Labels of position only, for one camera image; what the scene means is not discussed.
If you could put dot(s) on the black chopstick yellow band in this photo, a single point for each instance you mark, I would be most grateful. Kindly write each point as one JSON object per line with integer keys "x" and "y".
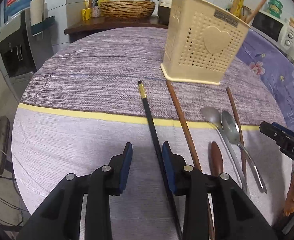
{"x": 158, "y": 151}

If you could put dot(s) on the yellow mug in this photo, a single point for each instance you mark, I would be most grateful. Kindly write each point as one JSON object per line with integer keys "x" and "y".
{"x": 86, "y": 14}

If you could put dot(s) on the water dispenser machine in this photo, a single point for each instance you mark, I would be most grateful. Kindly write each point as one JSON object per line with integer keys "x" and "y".
{"x": 21, "y": 53}

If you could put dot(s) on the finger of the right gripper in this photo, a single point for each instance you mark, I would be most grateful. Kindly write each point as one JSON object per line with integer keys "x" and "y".
{"x": 283, "y": 137}

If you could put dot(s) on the thin brown chopstick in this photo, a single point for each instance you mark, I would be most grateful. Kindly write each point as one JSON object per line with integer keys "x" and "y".
{"x": 236, "y": 117}

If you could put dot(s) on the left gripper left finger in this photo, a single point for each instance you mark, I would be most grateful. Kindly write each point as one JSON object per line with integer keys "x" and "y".
{"x": 59, "y": 215}

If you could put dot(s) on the dark wooden counter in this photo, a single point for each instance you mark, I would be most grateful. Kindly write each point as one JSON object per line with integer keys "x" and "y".
{"x": 96, "y": 25}

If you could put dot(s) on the green stacked noodle cups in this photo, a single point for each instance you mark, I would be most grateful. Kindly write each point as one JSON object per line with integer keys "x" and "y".
{"x": 274, "y": 8}

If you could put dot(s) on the oval steel spoon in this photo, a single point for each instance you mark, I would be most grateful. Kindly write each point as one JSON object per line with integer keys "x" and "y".
{"x": 232, "y": 131}

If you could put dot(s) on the brown wooden utensil handle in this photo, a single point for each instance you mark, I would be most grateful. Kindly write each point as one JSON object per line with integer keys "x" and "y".
{"x": 215, "y": 160}

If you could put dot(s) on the beige perforated utensil holder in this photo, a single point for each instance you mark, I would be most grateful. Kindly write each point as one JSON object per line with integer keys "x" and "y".
{"x": 202, "y": 41}

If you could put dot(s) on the white brown rice cooker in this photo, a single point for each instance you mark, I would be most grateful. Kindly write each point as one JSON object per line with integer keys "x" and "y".
{"x": 164, "y": 8}

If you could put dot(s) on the brown chopstick in holder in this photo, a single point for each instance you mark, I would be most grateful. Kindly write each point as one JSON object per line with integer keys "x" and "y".
{"x": 254, "y": 12}

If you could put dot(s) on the brown wooden chopstick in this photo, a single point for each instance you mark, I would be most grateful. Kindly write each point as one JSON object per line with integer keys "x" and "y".
{"x": 191, "y": 147}

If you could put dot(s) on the purple floral cloth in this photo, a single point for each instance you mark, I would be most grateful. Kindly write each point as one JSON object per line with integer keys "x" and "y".
{"x": 274, "y": 70}

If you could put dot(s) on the woven pattern basin sink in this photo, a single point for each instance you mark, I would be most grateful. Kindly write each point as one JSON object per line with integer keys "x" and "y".
{"x": 127, "y": 9}

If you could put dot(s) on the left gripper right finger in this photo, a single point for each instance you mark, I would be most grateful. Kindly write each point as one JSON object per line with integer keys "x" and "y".
{"x": 235, "y": 215}

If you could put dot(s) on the round steel spoon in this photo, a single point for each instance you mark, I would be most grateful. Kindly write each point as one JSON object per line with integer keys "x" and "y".
{"x": 213, "y": 116}

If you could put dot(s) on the white microwave oven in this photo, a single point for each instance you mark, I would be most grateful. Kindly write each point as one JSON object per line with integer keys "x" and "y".
{"x": 279, "y": 33}

